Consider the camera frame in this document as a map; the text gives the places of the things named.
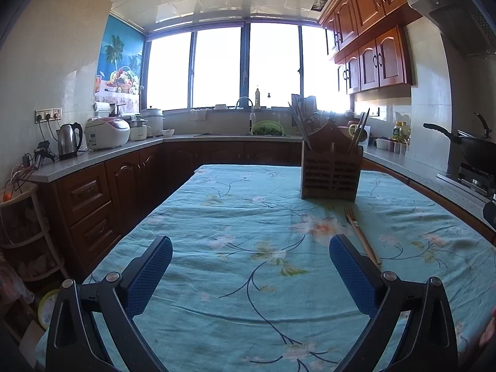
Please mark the small white food steamer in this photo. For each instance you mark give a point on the small white food steamer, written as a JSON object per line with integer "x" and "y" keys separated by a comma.
{"x": 138, "y": 130}

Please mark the wall power outlet strip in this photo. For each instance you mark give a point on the wall power outlet strip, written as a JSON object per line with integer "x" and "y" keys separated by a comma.
{"x": 48, "y": 115}

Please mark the wooden utensil holder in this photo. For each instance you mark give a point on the wooden utensil holder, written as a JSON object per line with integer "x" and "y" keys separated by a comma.
{"x": 329, "y": 178}

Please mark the wooden fork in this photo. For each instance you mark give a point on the wooden fork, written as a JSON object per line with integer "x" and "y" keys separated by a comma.
{"x": 358, "y": 232}

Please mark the small dark-capped bottle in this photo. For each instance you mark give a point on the small dark-capped bottle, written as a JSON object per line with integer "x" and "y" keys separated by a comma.
{"x": 267, "y": 101}

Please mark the chrome sink faucet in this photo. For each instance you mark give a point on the chrome sink faucet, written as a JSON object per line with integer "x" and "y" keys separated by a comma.
{"x": 248, "y": 104}

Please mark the large white cooker pot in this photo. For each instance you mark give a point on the large white cooker pot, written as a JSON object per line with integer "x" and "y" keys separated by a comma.
{"x": 154, "y": 120}

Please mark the white cloth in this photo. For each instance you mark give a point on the white cloth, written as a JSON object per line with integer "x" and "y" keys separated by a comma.
{"x": 199, "y": 115}

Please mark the wooden lower cabinets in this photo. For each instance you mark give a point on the wooden lower cabinets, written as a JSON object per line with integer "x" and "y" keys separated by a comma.
{"x": 128, "y": 186}

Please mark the bundle of dark chopsticks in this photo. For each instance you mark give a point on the bundle of dark chopsticks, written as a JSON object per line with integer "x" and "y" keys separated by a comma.
{"x": 301, "y": 131}
{"x": 359, "y": 131}

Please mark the wooden cabinets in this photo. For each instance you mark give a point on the wooden cabinets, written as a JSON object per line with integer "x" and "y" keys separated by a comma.
{"x": 128, "y": 186}
{"x": 368, "y": 27}

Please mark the wooden upper cabinets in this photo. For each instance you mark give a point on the wooden upper cabinets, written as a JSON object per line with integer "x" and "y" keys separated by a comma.
{"x": 368, "y": 27}

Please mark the steel electric kettle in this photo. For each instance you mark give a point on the steel electric kettle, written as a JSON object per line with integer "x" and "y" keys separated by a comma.
{"x": 69, "y": 141}

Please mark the small white dish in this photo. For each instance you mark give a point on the small white dish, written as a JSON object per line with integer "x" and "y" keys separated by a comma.
{"x": 168, "y": 132}

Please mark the person's right hand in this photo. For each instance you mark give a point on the person's right hand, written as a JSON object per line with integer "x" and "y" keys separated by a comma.
{"x": 490, "y": 329}

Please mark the black handheld device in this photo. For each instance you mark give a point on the black handheld device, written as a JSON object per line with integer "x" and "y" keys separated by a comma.
{"x": 44, "y": 153}

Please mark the green colander with vegetables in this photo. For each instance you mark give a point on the green colander with vegetables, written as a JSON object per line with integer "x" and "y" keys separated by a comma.
{"x": 267, "y": 128}

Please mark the steel range hood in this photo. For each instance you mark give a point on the steel range hood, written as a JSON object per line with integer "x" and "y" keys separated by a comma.
{"x": 457, "y": 15}

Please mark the paper towel roll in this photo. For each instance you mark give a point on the paper towel roll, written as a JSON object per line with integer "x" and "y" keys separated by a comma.
{"x": 102, "y": 109}

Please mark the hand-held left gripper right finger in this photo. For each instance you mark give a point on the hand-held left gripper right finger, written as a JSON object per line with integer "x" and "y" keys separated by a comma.
{"x": 350, "y": 275}

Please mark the teal floral tablecloth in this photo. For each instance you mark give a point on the teal floral tablecloth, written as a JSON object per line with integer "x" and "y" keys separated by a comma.
{"x": 240, "y": 209}

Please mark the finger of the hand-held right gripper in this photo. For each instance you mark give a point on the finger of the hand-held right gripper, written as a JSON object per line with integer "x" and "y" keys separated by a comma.
{"x": 491, "y": 217}

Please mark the red and white rice cooker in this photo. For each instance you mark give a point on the red and white rice cooker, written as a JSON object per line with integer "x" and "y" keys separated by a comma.
{"x": 106, "y": 133}

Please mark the white bowl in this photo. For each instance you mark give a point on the white bowl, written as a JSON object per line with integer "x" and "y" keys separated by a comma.
{"x": 382, "y": 144}

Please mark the kitchen window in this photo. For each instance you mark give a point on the kitchen window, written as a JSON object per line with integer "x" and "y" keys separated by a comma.
{"x": 217, "y": 66}

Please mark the tropical fruit print blind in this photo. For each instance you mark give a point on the tropical fruit print blind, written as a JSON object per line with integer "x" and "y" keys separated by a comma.
{"x": 120, "y": 58}

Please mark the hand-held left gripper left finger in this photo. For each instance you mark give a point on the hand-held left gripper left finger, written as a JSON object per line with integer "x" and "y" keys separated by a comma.
{"x": 149, "y": 275}

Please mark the white corner shelf rack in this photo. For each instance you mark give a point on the white corner shelf rack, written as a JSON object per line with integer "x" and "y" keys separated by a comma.
{"x": 35, "y": 217}

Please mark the gas stove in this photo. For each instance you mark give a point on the gas stove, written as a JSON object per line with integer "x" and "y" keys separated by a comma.
{"x": 471, "y": 182}

